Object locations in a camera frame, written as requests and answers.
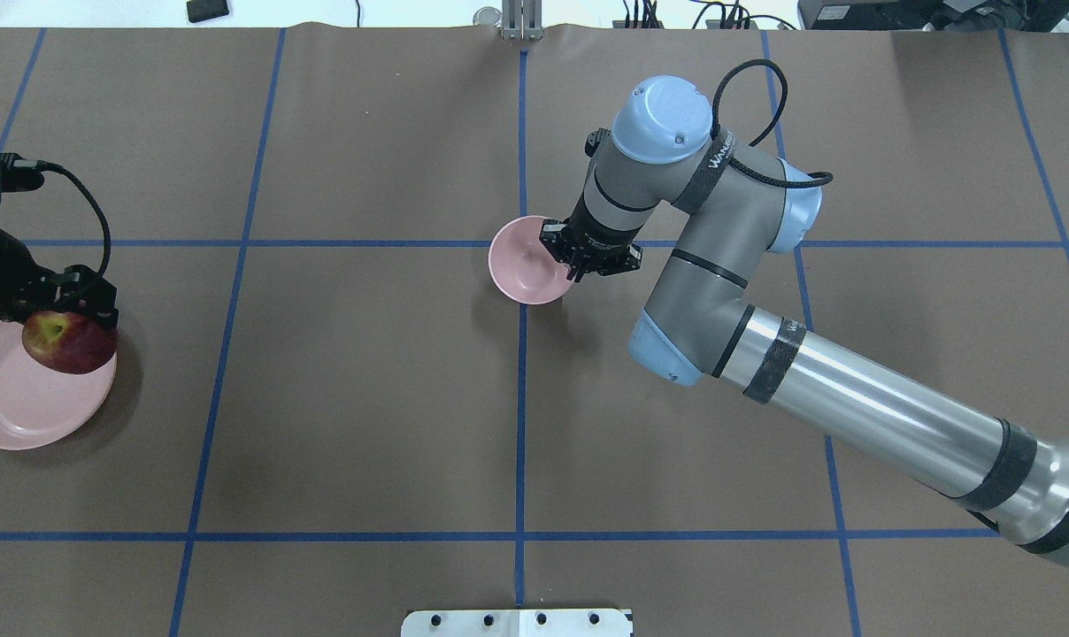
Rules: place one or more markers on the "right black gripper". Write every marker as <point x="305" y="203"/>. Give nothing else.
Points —
<point x="598" y="242"/>

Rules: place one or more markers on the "pink bowl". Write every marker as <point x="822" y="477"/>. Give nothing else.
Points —
<point x="522" y="268"/>

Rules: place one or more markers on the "red yellow apple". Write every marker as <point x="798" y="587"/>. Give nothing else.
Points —
<point x="68" y="342"/>

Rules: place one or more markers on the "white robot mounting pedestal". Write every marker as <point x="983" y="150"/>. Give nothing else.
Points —
<point x="520" y="622"/>

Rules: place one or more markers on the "small black square device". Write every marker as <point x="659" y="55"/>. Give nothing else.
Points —
<point x="199" y="11"/>

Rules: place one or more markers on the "pink plate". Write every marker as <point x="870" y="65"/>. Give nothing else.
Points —
<point x="39" y="406"/>

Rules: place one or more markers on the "aluminium frame post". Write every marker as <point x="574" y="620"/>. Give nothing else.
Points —
<point x="521" y="20"/>

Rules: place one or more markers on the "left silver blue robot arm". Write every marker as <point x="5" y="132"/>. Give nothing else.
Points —
<point x="17" y="265"/>

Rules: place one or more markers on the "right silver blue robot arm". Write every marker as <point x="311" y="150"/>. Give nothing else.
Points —
<point x="666" y="145"/>

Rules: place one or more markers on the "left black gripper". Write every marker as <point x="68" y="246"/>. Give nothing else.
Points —
<point x="5" y="270"/>

